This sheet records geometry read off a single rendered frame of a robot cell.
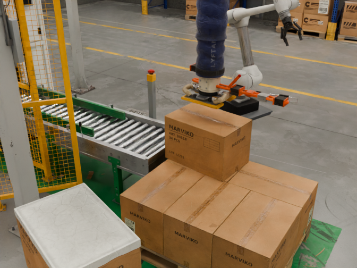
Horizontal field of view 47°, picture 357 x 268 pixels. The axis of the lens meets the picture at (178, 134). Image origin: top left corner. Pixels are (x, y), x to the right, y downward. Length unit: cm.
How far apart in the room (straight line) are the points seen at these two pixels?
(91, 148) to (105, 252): 202
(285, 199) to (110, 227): 151
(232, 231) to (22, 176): 171
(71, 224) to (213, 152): 142
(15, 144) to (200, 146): 141
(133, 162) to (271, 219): 130
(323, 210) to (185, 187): 146
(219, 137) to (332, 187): 169
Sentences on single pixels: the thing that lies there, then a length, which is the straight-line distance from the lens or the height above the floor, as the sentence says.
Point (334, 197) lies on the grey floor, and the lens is 428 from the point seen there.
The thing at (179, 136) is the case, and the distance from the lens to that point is 336.
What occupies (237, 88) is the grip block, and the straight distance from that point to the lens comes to 313.
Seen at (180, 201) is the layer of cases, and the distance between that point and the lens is 304.
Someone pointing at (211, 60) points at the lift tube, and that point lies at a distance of 309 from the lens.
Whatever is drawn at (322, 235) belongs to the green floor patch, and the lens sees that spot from 378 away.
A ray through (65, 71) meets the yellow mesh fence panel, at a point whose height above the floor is 125.
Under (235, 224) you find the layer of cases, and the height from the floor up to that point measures 54.
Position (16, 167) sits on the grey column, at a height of 67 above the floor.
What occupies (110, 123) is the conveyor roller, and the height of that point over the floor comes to 53.
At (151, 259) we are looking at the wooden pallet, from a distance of 335.
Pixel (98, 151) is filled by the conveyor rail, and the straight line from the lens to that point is 382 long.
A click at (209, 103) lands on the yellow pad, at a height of 113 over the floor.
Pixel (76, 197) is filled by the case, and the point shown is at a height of 102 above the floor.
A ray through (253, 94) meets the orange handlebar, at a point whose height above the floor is 124.
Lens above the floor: 234
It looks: 27 degrees down
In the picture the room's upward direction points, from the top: straight up
